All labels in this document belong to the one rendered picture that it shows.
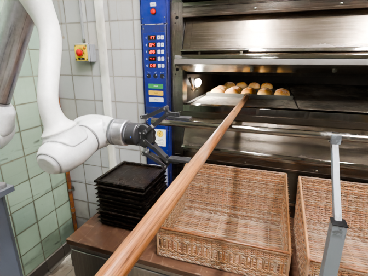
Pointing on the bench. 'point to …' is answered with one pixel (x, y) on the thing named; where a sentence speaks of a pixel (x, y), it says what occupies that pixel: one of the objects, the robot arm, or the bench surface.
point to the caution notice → (160, 134)
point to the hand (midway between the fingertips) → (187, 139)
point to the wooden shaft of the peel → (162, 206)
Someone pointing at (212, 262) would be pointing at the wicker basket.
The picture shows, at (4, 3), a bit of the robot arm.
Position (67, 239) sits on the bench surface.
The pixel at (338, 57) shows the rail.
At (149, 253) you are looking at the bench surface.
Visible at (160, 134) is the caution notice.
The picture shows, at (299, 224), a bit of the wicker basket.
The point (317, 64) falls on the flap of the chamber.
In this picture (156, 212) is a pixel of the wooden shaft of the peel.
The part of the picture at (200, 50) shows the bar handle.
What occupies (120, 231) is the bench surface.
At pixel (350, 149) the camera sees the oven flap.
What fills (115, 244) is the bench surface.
